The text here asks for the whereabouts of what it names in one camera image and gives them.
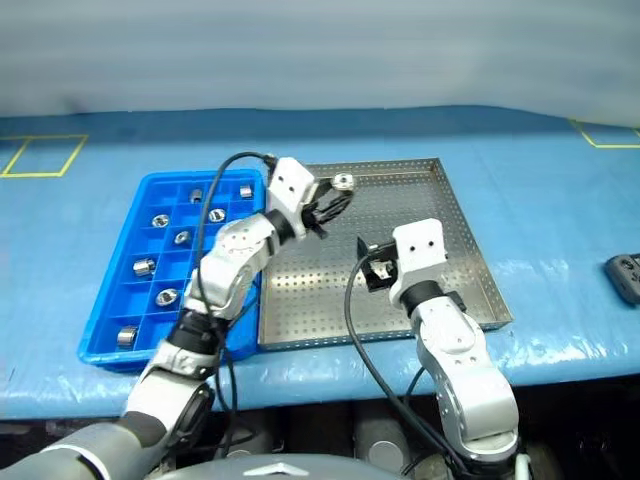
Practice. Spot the blue plastic table cover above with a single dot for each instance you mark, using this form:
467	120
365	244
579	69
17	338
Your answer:
550	225

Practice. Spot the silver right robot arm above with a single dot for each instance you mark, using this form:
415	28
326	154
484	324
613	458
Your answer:
460	350

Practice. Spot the grey rounded cylinder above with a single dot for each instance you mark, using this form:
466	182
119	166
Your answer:
382	440
255	440

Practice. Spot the metal roller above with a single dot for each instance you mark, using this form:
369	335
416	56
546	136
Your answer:
142	267
245	191
216	215
161	220
166	297
343	181
181	237
127	337
196	194

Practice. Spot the blue plastic compartment tray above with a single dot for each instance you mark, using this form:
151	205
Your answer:
125	300

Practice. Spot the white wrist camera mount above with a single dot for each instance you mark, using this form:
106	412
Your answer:
287	182
420	250

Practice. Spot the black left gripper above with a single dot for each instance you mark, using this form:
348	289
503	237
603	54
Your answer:
316	212

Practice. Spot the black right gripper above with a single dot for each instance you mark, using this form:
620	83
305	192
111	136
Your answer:
387	255

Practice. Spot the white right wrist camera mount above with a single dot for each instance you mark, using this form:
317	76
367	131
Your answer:
420	250

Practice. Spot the perforated steel tray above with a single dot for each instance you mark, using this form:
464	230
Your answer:
310	300

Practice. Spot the grey robot torso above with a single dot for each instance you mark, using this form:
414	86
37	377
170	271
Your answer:
280	472

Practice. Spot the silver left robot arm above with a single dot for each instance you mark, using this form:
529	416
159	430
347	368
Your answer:
235	250

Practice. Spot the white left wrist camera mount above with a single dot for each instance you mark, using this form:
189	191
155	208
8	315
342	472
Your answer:
287	182

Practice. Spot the black handheld controller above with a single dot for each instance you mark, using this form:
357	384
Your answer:
625	277

